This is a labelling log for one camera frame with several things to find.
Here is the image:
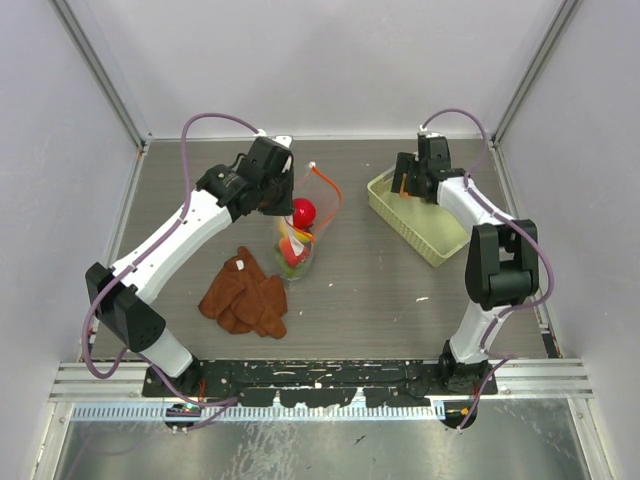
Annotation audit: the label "red bell pepper toy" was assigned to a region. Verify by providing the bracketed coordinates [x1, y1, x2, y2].
[278, 238, 310, 268]

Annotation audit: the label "pale green perforated basket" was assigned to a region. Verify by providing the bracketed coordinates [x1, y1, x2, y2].
[367, 168, 470, 268]

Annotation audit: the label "green leafy vegetable toy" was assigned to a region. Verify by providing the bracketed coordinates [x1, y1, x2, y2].
[275, 253, 312, 281]

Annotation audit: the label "yellow banana toy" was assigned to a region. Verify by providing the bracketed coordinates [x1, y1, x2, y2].
[283, 225, 314, 244]

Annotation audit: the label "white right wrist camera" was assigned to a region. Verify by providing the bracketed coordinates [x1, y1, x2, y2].
[417, 126, 443, 138]

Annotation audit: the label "clear zip top bag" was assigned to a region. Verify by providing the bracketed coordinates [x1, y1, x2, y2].
[273, 162, 343, 281]

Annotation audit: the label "peach toy fruit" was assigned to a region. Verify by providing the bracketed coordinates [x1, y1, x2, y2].
[399, 173, 411, 198]

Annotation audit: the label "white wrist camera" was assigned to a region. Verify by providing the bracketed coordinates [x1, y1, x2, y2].
[253, 129, 293, 148]
[417, 126, 443, 138]

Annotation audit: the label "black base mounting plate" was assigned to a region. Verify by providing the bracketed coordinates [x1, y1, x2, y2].
[141, 357, 499, 409]

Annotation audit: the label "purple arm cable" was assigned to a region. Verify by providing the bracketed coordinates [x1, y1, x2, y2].
[82, 112, 266, 430]
[417, 109, 556, 430]

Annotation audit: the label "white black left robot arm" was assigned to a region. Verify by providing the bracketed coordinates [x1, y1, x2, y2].
[85, 136, 294, 396]

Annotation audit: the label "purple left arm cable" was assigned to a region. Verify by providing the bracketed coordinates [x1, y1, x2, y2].
[82, 112, 266, 430]

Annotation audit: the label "white slotted cable duct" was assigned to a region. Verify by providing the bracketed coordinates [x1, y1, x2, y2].
[70, 401, 445, 422]

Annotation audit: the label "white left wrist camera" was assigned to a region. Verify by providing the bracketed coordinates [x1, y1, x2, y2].
[253, 129, 293, 148]

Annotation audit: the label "brown cloth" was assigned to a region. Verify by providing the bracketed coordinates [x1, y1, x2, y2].
[198, 246, 288, 339]

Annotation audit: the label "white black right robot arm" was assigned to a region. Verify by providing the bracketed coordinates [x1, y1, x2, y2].
[391, 132, 539, 394]

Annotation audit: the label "aluminium front frame rail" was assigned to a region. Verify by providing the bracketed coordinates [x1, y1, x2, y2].
[48, 358, 595, 401]

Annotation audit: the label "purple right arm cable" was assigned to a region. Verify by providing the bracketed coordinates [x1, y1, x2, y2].
[417, 109, 556, 430]

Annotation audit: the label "red apple toy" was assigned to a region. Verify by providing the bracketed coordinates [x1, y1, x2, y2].
[292, 197, 317, 229]

